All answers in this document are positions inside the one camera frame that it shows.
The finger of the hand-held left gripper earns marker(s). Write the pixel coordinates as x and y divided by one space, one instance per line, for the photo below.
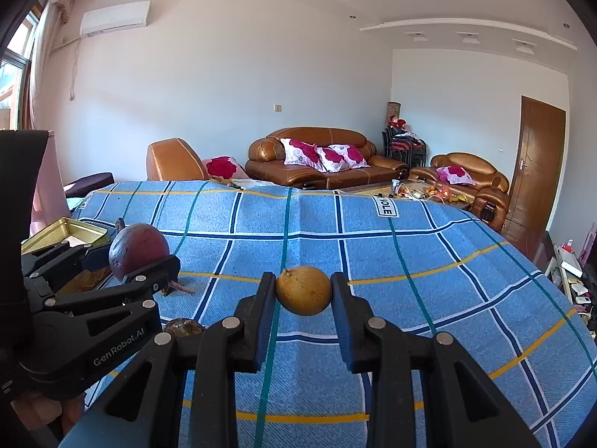
98 255
158 275

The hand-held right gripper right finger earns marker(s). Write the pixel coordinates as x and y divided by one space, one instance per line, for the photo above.
343 331

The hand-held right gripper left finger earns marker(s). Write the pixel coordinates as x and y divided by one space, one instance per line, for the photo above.
267 329

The gold tin box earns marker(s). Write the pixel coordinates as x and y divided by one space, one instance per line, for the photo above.
79 228

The purple passion fruit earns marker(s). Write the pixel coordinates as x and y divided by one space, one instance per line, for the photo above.
137 247

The yellow round fruit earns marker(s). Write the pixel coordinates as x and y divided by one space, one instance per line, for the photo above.
303 289

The brown dried fruit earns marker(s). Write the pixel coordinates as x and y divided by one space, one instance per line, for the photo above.
184 327

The person's left hand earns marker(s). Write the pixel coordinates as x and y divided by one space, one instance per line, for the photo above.
67 413

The patterned gold tin lid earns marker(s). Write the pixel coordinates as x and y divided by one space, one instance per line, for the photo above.
91 281

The dark purple stool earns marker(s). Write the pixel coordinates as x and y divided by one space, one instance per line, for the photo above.
88 183

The pink plastic appliance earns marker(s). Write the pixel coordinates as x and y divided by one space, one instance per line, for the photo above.
49 186

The blue checked cloth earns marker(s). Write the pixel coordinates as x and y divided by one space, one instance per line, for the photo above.
419 266

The brown leather armchair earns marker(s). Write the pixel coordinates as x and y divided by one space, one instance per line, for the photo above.
172 161
466 161

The red floral pillow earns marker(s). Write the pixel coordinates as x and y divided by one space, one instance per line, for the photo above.
301 151
224 168
454 175
352 155
331 159

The wooden coffee table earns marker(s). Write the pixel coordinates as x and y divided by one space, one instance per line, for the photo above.
368 189

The stack of dark chairs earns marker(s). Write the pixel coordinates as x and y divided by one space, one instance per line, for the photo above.
403 147

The window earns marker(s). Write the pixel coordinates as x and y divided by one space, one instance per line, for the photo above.
11 79

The brown leather sofa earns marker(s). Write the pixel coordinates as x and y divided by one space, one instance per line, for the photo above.
303 136

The beige curtain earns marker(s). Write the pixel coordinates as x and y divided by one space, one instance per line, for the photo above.
39 65

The rolled patterned mat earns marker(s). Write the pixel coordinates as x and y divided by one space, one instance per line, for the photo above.
393 108

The white low cabinet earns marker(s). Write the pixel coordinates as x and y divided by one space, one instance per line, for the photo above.
566 266

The white air conditioner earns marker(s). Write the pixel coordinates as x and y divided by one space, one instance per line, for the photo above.
114 18

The brown wooden door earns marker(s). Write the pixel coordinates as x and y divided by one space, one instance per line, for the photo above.
536 168

